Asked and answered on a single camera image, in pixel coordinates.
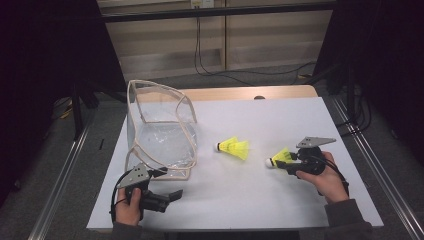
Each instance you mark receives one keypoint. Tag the black stand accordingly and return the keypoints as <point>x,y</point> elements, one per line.
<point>77,110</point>

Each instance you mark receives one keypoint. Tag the black curtain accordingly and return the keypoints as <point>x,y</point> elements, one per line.
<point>40,66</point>
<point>393,50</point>

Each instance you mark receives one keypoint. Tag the small black stick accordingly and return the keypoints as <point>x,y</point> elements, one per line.
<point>101,144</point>

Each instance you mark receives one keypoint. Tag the person's left hand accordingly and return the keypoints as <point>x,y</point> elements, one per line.
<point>128,211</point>

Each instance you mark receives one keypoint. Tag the black horizontal bar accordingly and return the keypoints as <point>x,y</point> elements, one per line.
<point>216,11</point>

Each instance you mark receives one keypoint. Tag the white wall socket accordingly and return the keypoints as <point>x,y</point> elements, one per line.
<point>202,3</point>

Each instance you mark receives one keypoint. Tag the person's right hand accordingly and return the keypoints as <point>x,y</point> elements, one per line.
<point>330,183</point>

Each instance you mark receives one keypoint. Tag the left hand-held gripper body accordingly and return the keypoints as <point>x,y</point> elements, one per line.
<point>136,176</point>

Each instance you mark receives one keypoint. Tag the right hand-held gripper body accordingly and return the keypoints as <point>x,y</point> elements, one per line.
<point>311,160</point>

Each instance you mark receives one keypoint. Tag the metal floor rail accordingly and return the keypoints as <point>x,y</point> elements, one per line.
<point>58,186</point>
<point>376,166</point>

